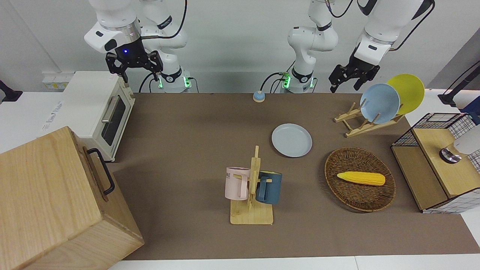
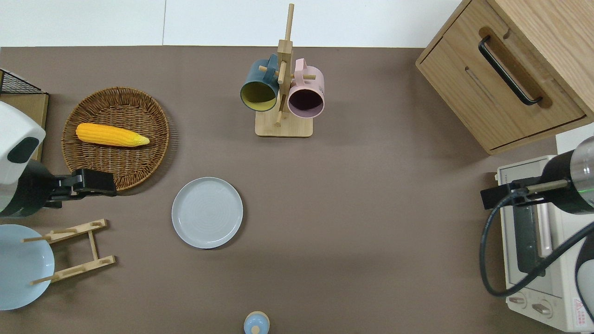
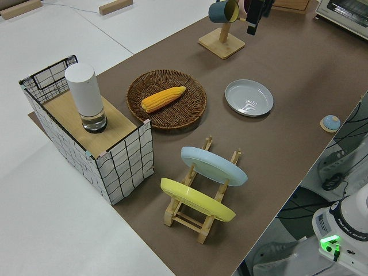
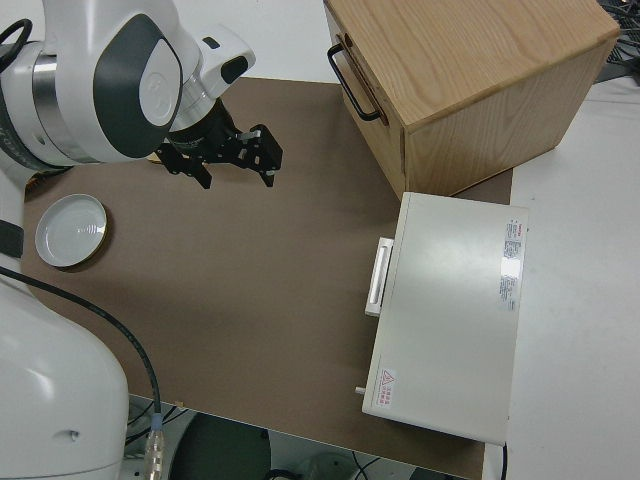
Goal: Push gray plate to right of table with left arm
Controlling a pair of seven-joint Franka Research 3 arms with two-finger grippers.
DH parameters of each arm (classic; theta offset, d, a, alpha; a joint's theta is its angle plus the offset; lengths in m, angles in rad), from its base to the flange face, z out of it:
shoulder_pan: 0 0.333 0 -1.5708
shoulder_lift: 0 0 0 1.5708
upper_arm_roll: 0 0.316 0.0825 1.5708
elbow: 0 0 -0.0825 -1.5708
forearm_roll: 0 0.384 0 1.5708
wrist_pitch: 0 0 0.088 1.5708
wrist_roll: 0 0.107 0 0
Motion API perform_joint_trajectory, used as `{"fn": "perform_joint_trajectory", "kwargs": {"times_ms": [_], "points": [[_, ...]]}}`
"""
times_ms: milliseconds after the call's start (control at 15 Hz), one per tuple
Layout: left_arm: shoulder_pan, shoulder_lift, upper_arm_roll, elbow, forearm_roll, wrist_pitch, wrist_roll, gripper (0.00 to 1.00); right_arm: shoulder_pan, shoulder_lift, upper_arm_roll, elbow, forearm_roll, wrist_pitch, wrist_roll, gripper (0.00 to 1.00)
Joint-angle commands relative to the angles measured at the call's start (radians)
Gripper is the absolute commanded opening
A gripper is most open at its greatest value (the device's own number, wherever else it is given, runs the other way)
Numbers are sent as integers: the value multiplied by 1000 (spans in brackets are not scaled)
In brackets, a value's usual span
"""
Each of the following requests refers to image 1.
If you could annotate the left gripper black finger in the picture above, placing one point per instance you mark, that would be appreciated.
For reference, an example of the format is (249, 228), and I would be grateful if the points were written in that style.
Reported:
(339, 75)
(365, 79)

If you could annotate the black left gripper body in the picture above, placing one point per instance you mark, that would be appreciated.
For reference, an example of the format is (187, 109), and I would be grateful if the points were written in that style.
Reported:
(363, 67)

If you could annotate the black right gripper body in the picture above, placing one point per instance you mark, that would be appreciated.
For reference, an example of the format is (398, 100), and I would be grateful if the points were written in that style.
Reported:
(131, 52)

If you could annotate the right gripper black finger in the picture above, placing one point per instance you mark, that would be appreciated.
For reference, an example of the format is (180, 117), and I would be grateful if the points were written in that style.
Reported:
(115, 63)
(155, 62)

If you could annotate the gray round plate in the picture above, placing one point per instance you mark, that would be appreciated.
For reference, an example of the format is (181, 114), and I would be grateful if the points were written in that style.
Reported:
(291, 140)

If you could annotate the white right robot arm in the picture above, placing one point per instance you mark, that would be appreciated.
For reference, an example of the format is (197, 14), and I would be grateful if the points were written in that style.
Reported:
(112, 18)

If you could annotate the light blue plate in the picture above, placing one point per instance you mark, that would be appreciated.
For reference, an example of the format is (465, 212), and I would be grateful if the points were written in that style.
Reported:
(378, 103)

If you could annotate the yellow plate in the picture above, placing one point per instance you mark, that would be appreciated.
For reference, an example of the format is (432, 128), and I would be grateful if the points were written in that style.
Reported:
(410, 90)

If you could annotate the wooden plate rack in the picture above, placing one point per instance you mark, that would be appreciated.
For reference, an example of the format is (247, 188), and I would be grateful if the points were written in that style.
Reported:
(356, 131)

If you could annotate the white toaster oven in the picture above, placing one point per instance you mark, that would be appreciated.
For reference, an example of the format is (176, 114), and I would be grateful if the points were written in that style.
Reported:
(86, 97)

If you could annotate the small blue round knob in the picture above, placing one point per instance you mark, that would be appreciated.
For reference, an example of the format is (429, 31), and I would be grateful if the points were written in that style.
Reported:
(258, 96)

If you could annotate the brown table mat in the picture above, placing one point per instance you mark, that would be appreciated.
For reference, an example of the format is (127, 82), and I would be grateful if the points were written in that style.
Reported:
(187, 150)

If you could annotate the yellow corn cob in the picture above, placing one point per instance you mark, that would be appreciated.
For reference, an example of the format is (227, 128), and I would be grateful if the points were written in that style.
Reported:
(362, 178)

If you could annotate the blue object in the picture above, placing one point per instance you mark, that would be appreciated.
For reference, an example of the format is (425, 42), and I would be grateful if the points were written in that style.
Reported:
(473, 112)

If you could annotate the brown wicker basket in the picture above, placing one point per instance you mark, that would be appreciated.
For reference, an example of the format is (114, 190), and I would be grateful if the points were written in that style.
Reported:
(356, 198)

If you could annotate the dark blue mug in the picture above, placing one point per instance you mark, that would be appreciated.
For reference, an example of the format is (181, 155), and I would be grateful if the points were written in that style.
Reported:
(272, 187)

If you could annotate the pink mug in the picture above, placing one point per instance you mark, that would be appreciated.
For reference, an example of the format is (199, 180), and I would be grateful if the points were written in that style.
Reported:
(234, 183)

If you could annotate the large wooden box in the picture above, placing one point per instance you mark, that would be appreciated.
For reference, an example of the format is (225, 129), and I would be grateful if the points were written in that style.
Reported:
(45, 195)

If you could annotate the wooden mug rack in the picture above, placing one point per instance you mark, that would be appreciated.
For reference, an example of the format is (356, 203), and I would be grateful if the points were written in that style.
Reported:
(251, 215)

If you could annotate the white wall socket strip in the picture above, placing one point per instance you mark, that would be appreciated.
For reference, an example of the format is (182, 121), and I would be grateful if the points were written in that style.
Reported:
(56, 82)

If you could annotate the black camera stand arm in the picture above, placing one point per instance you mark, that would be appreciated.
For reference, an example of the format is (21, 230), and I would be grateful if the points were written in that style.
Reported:
(448, 98)

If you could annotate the black clamp mount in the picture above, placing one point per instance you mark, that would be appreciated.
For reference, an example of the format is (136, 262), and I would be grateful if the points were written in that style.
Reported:
(9, 93)

